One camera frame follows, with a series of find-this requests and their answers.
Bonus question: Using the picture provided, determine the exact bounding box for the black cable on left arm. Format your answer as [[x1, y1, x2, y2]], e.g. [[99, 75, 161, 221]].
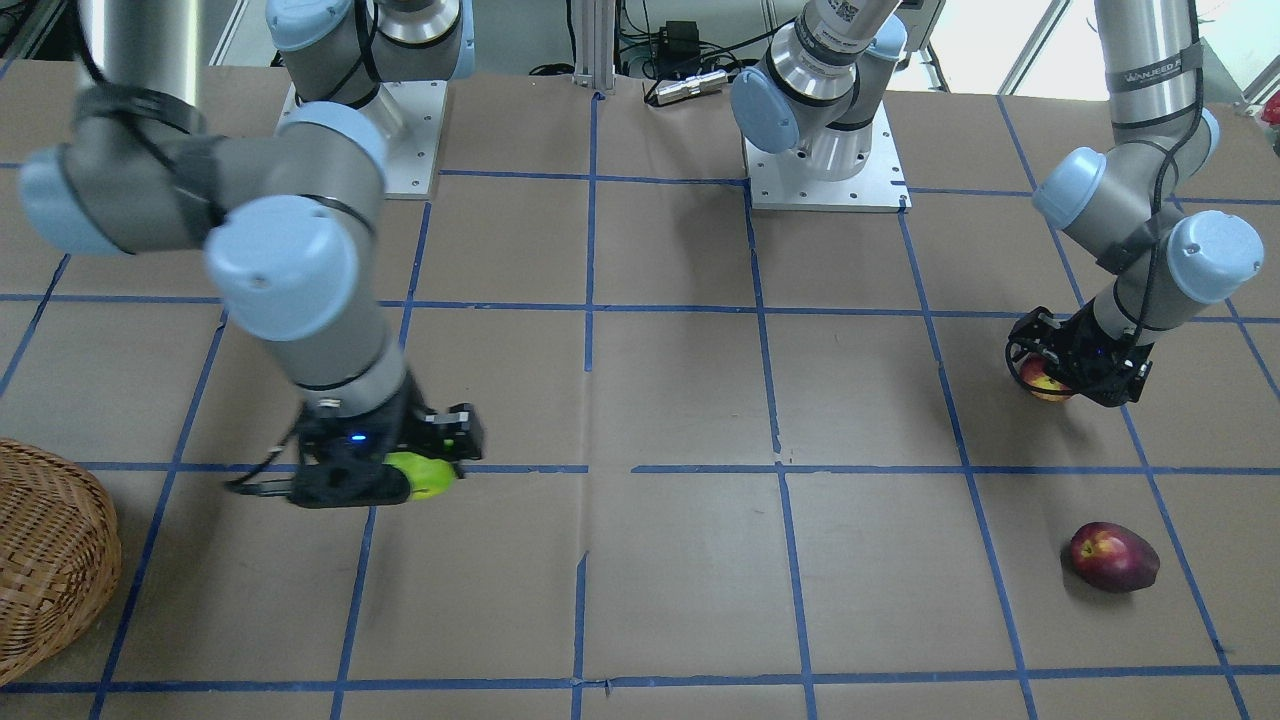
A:
[[1094, 0, 1206, 331]]

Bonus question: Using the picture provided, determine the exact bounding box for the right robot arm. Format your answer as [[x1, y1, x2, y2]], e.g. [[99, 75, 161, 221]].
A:
[[19, 1, 485, 509]]

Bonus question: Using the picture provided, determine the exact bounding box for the silver cylindrical connector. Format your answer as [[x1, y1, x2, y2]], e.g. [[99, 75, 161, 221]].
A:
[[644, 69, 730, 108]]

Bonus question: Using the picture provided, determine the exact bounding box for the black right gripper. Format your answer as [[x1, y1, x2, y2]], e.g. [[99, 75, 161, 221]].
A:
[[288, 375, 485, 509]]

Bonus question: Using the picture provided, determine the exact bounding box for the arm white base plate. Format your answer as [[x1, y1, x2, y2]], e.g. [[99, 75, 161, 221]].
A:
[[273, 81, 447, 208], [742, 105, 913, 213]]

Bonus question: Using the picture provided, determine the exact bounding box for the green apple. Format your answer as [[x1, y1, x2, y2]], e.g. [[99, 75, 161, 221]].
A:
[[384, 451, 460, 501]]

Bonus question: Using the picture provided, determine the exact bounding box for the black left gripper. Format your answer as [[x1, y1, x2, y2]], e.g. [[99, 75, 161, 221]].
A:
[[1005, 305, 1152, 407]]

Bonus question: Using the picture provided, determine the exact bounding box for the black power adapter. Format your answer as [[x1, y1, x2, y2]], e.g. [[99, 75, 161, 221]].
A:
[[655, 20, 701, 64]]

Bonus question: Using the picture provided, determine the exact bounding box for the aluminium frame post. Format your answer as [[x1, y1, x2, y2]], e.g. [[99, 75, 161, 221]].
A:
[[570, 0, 617, 96]]

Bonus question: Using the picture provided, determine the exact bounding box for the red yellow apple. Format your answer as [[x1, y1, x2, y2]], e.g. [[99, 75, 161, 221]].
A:
[[1018, 354, 1075, 402]]

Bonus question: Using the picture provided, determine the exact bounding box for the woven wicker basket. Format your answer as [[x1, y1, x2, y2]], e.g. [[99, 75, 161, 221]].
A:
[[1, 438, 122, 685]]

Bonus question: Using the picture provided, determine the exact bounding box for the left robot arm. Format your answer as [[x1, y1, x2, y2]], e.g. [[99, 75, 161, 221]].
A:
[[731, 1, 1265, 407]]

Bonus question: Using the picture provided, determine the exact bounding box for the dark red apple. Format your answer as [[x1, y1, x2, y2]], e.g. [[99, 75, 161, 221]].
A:
[[1066, 521, 1161, 593]]

